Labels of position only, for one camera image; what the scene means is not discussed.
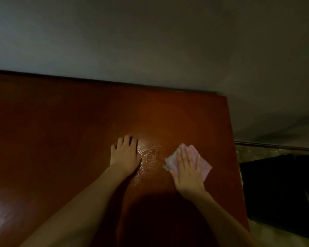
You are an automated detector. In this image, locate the reddish wooden desk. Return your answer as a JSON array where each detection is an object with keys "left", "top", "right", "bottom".
[{"left": 0, "top": 72, "right": 250, "bottom": 247}]

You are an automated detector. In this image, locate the person's left forearm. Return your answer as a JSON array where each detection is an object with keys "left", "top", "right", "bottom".
[{"left": 20, "top": 166, "right": 129, "bottom": 247}]

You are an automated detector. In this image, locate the pink cleaning cloth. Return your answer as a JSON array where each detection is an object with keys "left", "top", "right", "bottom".
[{"left": 164, "top": 143, "right": 213, "bottom": 183}]

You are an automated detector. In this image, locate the person's left hand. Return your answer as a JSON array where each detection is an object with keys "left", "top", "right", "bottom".
[{"left": 109, "top": 134, "right": 142, "bottom": 177}]

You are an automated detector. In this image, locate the person's right forearm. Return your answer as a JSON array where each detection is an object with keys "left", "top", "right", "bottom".
[{"left": 191, "top": 192, "right": 263, "bottom": 247}]

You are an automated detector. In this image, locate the black low cabinet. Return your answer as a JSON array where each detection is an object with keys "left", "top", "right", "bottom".
[{"left": 239, "top": 153, "right": 309, "bottom": 242}]

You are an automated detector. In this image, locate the person's right hand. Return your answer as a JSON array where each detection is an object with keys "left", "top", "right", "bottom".
[{"left": 169, "top": 145, "right": 208, "bottom": 201}]

